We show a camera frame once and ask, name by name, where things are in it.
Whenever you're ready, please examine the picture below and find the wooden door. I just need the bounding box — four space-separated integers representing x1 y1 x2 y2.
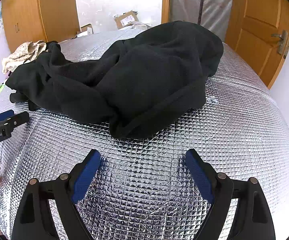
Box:
225 0 289 89

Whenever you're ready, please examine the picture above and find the white box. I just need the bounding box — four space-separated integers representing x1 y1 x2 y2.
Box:
81 24 95 36

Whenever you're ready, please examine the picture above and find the wooden wardrobe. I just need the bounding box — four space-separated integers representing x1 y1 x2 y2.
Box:
1 0 80 53

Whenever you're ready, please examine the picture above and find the cardboard box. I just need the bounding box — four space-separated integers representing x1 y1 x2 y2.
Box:
114 10 141 30

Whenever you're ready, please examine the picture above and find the pile of plastic bags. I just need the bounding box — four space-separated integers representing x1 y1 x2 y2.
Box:
131 21 152 30

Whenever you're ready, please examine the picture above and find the metal door handle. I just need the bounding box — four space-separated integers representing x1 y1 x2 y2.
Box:
271 30 288 55

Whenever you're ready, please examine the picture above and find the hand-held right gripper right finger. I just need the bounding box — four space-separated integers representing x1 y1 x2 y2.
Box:
185 149 276 240

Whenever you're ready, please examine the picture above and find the black garment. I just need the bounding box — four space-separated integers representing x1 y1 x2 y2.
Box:
5 21 224 139

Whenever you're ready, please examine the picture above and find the wooden door frame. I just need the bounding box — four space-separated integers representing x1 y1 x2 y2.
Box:
161 0 172 25

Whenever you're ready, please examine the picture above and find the silver foil mat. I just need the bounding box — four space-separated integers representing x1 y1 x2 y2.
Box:
0 26 289 240

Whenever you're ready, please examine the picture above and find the clear plastic door curtain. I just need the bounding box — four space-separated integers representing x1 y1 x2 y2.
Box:
170 0 234 42

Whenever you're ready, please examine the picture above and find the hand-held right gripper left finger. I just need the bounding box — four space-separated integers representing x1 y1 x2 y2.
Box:
11 149 101 240

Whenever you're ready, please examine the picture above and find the beige floral blanket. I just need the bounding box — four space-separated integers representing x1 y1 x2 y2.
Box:
1 41 47 74

